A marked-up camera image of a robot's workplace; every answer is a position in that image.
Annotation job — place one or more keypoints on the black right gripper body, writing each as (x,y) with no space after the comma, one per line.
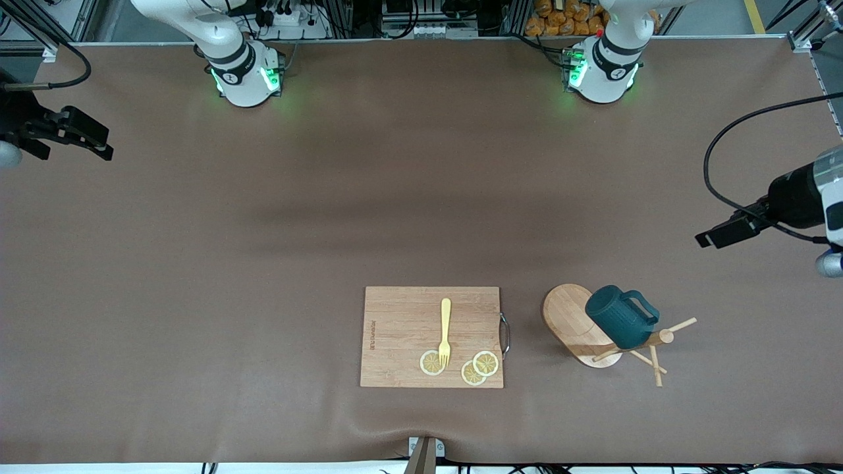
(20,117)

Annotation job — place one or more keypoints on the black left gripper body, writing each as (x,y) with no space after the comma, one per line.
(792,199)

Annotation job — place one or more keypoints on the teal mug with yellow inside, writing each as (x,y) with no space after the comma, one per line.
(622,322)

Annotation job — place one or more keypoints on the wooden mug tree rack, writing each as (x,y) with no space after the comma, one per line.
(566,322)

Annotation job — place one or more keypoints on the white power strip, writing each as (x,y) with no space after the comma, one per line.
(296,29)

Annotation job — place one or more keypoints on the pile of orange food items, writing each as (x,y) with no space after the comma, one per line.
(560,23)

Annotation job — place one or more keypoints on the lemon slice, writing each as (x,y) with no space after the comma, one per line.
(487,364)
(470,376)
(428,364)

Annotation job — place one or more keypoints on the yellow plastic fork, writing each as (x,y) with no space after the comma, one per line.
(446,316)

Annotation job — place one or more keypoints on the brown table mat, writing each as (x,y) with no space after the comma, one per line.
(263,395)

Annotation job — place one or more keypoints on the aluminium frame post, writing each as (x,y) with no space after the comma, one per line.
(49,52)
(800,41)

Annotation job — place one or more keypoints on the grey table edge bracket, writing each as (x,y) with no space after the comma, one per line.
(425,454)

